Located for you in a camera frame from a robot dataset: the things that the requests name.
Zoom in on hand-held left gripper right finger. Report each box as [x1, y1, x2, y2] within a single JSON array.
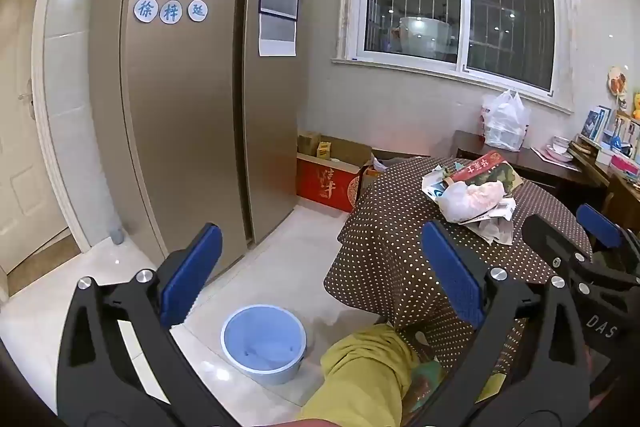
[[415, 221, 593, 427]]

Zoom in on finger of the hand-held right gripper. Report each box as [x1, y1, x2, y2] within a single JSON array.
[[576, 203, 640, 265], [522, 213, 640, 293]]

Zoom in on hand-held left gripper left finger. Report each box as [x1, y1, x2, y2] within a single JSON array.
[[55, 222, 261, 427]]

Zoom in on dark mottled snack packet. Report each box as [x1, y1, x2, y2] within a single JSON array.
[[475, 162, 524, 198]]

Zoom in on blue plastic bin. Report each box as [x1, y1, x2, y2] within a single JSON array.
[[220, 304, 307, 385]]

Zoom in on brown wooden desk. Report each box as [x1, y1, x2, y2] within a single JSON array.
[[570, 142, 640, 233]]

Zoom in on brown polka dot tablecloth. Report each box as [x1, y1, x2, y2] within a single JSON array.
[[324, 157, 593, 373]]

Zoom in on dark wooden sideboard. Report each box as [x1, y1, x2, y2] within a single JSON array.
[[452, 130, 608, 212]]

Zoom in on pink box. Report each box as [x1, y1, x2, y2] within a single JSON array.
[[610, 154, 640, 181]]

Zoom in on crumpled white plastic bag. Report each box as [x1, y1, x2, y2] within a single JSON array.
[[437, 181, 508, 224]]

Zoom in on stacked white bowls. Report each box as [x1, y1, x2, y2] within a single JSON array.
[[547, 136, 576, 160]]

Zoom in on red printed packet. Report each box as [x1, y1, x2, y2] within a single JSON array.
[[450, 150, 508, 184]]

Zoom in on framed photo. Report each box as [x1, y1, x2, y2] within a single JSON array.
[[580, 106, 613, 142]]

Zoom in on colourful patterned cushion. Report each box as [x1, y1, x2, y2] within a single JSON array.
[[400, 324, 526, 418]]

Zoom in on white plastic shopping bag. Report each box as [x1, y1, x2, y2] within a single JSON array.
[[481, 89, 531, 152]]

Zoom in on person's yellow-green trouser leg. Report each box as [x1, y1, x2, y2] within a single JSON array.
[[295, 324, 421, 427]]

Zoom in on round paper fan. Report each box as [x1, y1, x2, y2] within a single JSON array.
[[607, 66, 629, 96]]

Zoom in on red gift box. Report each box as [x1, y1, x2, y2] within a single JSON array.
[[296, 152, 362, 214]]

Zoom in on flat brown cardboard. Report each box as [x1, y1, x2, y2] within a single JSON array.
[[320, 136, 374, 168]]

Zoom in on beige double-door refrigerator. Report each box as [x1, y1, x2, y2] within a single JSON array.
[[87, 0, 311, 288]]

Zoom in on small brown carton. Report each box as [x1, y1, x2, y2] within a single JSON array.
[[298, 132, 321, 156]]

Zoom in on white panel door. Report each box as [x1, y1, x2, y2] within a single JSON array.
[[0, 0, 71, 275]]

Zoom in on white sliding window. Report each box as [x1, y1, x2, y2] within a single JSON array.
[[332, 0, 573, 115]]

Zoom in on white paper sheet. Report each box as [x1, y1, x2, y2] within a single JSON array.
[[258, 13, 297, 57]]

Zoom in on white door frame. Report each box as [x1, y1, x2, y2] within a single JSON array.
[[31, 0, 121, 258]]

